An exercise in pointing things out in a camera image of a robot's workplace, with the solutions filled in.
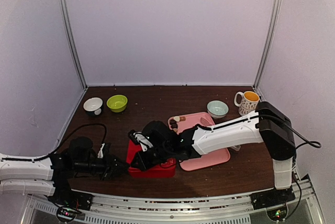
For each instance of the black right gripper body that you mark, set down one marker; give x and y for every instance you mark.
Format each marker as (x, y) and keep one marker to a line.
(163, 154)

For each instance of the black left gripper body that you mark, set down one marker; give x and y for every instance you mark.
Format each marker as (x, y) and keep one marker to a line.
(104, 168)

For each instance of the red tin lid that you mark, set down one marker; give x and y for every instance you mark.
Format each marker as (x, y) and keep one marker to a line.
(132, 150)

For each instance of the red tin box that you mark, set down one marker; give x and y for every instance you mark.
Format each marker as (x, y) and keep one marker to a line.
(155, 172)

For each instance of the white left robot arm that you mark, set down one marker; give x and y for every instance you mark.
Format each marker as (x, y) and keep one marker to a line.
(48, 175)

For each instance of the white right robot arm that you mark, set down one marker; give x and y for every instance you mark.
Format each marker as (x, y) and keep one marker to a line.
(266, 124)

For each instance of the dark chocolate tray left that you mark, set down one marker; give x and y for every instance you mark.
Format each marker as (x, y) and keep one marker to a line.
(173, 124)

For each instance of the pink plastic tray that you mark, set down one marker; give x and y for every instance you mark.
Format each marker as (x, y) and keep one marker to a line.
(211, 159)

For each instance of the white ceramic bowl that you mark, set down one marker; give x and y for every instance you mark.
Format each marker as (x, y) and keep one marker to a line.
(93, 106)

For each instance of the green plastic bowl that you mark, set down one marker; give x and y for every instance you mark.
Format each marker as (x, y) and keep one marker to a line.
(117, 103)

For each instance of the light blue ceramic bowl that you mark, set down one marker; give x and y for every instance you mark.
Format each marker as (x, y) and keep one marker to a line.
(217, 109)

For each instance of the white floral mug yellow inside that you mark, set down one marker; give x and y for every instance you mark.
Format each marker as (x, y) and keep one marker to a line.
(246, 102)

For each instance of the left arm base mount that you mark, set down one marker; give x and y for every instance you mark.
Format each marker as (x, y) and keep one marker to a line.
(72, 199)

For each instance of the aluminium front rail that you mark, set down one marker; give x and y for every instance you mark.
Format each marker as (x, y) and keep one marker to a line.
(238, 208)

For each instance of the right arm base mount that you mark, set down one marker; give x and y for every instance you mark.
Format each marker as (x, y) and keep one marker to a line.
(271, 198)

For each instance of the aluminium frame post left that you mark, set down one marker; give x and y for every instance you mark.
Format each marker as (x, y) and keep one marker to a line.
(71, 42)

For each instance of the aluminium frame post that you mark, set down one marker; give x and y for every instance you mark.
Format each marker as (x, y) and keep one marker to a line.
(268, 42)
(71, 42)

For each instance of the aluminium frame post right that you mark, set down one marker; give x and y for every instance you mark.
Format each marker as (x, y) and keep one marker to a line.
(268, 42)

